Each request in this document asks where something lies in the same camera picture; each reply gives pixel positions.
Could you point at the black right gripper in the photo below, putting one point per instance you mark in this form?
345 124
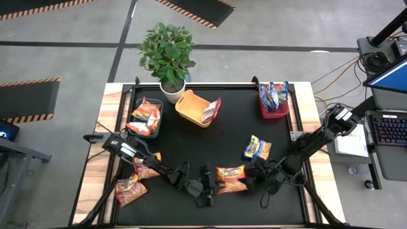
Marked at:
265 175

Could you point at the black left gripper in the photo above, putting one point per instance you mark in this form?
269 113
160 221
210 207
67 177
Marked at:
192 186

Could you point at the red Maruchan noodle pack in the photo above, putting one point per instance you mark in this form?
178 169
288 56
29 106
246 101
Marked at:
211 111
129 191
143 172

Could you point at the yellow plastic bin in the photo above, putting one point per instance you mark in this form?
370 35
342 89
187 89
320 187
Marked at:
190 108

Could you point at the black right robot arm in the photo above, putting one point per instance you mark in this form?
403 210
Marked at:
318 140

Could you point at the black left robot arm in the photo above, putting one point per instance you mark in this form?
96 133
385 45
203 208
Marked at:
149 160

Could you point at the black table mat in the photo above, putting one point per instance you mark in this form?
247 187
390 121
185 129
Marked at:
197 143

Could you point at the red plastic bin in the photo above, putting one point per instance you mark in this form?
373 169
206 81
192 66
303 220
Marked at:
275 114

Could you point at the blue plastic bin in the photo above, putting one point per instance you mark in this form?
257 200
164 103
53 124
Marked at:
144 137

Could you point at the small white roll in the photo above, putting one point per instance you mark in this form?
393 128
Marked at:
353 170

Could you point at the white paper box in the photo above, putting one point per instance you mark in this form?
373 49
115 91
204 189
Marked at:
351 144

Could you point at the black cart wheel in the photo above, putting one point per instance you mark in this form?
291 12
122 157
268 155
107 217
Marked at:
369 184

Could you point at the black slanted stand beam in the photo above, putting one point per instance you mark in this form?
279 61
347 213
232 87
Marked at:
365 108

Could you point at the green plant in white pot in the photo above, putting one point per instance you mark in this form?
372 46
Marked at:
167 54

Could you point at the grey computer cart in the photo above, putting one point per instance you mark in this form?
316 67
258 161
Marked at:
392 165

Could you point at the black backlit keyboard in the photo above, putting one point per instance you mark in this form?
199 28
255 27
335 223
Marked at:
389 130

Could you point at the computer monitor blue screen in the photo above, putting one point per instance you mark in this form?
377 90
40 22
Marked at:
391 79

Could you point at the hazard-striped black floor mat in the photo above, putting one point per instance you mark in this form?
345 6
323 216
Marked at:
200 9
31 6
25 101

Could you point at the grey side desk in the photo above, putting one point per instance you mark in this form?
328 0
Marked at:
12 178

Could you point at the black device with blue light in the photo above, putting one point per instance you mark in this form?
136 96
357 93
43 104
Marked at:
8 130

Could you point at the black aluminium table frame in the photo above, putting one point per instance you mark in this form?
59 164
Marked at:
127 89

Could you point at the black camera pole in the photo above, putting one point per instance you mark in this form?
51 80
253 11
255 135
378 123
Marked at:
389 28

